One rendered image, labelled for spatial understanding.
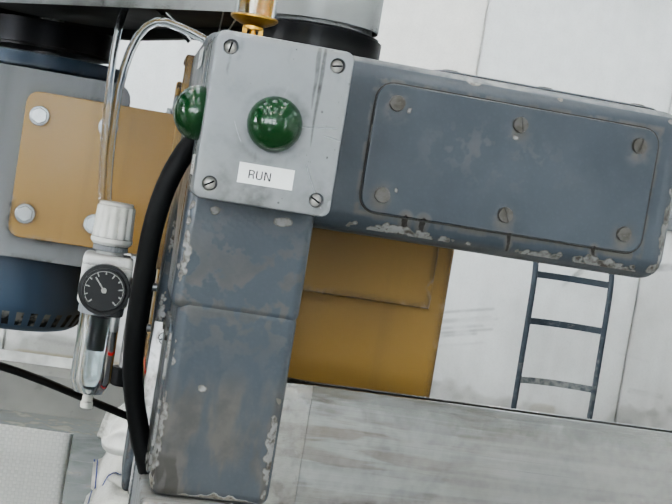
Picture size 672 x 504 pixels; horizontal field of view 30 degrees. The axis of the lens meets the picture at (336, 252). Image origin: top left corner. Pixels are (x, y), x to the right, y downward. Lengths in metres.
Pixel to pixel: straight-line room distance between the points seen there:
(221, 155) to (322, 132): 0.06
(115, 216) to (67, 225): 0.17
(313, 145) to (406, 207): 0.09
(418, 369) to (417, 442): 0.14
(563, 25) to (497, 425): 5.39
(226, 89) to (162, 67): 5.23
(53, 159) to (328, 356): 0.29
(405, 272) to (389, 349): 0.08
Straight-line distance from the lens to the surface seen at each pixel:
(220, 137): 0.67
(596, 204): 0.77
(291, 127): 0.66
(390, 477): 0.92
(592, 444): 0.96
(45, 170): 1.10
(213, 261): 0.72
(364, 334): 1.04
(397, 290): 0.99
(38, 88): 1.11
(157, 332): 0.92
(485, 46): 6.14
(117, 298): 0.92
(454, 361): 6.17
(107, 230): 0.93
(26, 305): 1.15
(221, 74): 0.67
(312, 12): 0.85
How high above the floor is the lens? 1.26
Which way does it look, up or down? 3 degrees down
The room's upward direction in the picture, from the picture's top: 9 degrees clockwise
